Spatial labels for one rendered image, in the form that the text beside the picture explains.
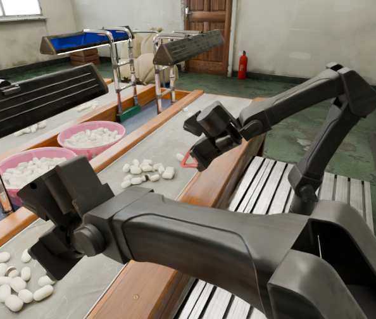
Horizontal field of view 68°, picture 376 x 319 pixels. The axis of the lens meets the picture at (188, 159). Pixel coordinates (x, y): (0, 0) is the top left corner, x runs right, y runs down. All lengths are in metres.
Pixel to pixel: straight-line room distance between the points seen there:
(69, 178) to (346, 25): 4.88
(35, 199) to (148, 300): 0.28
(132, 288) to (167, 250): 0.35
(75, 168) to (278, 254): 0.27
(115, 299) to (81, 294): 0.08
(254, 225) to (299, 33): 4.94
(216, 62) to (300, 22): 1.53
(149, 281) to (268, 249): 0.43
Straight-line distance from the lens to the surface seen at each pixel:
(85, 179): 0.38
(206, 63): 5.56
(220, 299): 0.69
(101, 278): 0.66
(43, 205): 0.43
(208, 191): 0.81
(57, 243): 0.44
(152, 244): 0.27
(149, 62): 3.89
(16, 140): 1.35
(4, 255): 0.76
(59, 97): 0.65
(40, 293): 0.66
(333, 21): 5.06
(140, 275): 0.61
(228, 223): 0.22
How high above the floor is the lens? 1.25
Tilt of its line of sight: 30 degrees down
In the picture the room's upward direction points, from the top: straight up
